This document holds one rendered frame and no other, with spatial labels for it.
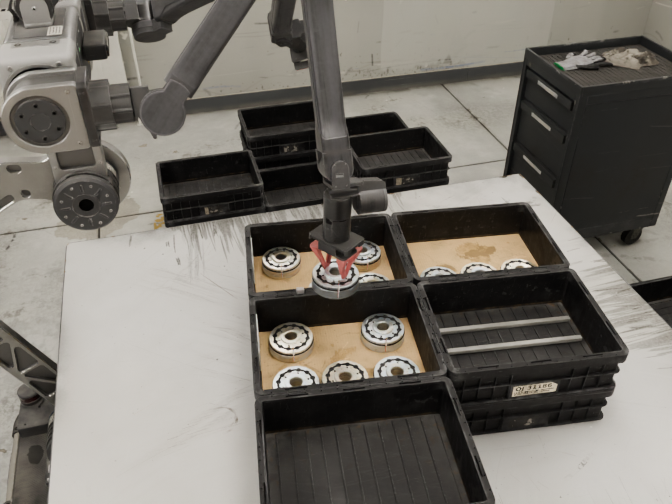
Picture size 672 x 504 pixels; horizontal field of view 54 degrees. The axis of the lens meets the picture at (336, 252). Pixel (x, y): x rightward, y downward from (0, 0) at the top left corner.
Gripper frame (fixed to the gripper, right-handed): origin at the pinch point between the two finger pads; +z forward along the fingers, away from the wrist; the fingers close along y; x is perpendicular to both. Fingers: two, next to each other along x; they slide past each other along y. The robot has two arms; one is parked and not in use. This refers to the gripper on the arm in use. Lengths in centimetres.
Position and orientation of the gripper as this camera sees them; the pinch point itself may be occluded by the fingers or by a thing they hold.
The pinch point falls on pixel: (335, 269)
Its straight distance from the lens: 142.9
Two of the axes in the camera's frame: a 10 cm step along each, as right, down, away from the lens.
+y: -7.8, -3.9, 4.9
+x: -6.3, 4.6, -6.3
